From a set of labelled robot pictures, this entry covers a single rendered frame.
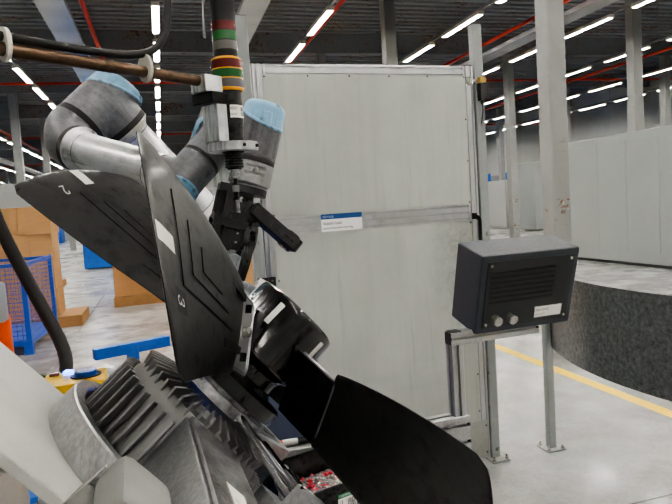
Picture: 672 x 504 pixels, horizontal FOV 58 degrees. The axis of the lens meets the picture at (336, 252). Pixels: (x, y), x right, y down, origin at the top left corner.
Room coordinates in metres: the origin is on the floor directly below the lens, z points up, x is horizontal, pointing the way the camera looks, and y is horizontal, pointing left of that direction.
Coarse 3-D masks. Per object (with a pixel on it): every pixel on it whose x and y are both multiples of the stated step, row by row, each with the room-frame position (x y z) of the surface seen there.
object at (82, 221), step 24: (24, 192) 0.72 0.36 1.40; (48, 192) 0.75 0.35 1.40; (96, 192) 0.80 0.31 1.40; (120, 192) 0.84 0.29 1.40; (144, 192) 0.88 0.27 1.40; (48, 216) 0.72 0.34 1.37; (72, 216) 0.74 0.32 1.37; (96, 216) 0.76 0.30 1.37; (120, 216) 0.79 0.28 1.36; (144, 216) 0.81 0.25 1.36; (96, 240) 0.73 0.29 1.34; (120, 240) 0.76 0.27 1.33; (144, 240) 0.78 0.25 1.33; (120, 264) 0.73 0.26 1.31; (144, 264) 0.75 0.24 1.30
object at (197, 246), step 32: (160, 160) 0.54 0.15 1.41; (160, 192) 0.50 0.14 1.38; (192, 224) 0.55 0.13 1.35; (160, 256) 0.44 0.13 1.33; (192, 256) 0.52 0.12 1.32; (224, 256) 0.62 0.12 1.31; (192, 288) 0.50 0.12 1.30; (224, 288) 0.59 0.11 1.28; (192, 320) 0.48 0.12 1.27; (224, 320) 0.59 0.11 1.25; (192, 352) 0.47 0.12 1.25; (224, 352) 0.59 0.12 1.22
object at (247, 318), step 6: (246, 294) 0.69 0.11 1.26; (246, 300) 0.69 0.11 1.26; (252, 306) 0.71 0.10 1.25; (252, 312) 0.71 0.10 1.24; (246, 318) 0.69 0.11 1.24; (252, 318) 0.71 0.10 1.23; (246, 324) 0.69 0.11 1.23; (252, 324) 0.71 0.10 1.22; (240, 336) 0.67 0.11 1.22; (240, 342) 0.67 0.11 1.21; (246, 342) 0.69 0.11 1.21; (246, 348) 0.69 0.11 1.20; (246, 360) 0.69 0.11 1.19; (234, 366) 0.64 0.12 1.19; (240, 366) 0.66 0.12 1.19; (246, 366) 0.69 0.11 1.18; (240, 372) 0.66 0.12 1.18; (246, 372) 0.68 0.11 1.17
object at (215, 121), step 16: (208, 80) 0.80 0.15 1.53; (192, 96) 0.82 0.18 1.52; (208, 96) 0.80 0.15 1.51; (224, 96) 0.82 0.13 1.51; (208, 112) 0.82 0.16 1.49; (224, 112) 0.82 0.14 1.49; (208, 128) 0.82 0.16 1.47; (224, 128) 0.82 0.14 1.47; (208, 144) 0.83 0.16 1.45; (224, 144) 0.82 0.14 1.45; (240, 144) 0.82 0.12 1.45; (256, 144) 0.84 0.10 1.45
